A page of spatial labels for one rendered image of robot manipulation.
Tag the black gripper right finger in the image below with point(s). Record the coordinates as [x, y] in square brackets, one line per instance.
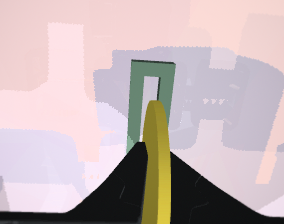
[195, 200]

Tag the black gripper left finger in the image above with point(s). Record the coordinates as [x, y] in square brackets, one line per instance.
[118, 200]

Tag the gold coin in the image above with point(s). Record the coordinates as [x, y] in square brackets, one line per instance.
[157, 198]

